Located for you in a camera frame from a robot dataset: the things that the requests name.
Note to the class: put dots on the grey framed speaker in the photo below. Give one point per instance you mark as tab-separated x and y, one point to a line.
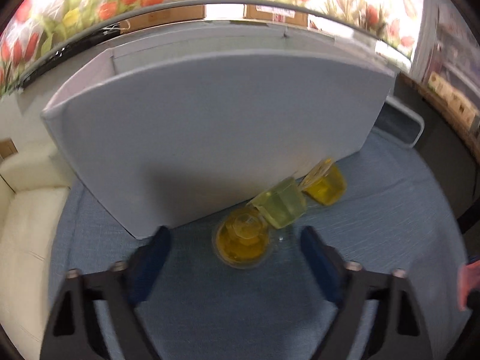
398	123

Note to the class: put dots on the pale green jelly cup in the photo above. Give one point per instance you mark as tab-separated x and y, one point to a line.
282	204

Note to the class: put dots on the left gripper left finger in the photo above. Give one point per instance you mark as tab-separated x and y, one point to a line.
73	330

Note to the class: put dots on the wooden side shelf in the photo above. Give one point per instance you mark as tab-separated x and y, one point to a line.
455	122

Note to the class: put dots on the cardboard box on sill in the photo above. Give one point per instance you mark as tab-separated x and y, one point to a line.
275	14

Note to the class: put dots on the blue tablecloth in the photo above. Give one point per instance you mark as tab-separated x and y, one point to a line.
393	215

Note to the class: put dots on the orange jelly cup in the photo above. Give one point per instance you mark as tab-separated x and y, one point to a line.
324	184
243	240

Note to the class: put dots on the white storage box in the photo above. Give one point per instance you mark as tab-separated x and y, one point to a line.
198	117

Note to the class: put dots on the cream leather sofa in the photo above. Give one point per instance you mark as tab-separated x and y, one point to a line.
35	184

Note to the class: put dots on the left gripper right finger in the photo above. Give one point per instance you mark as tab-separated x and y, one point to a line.
398	330

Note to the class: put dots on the right hand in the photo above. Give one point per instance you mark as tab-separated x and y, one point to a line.
467	281

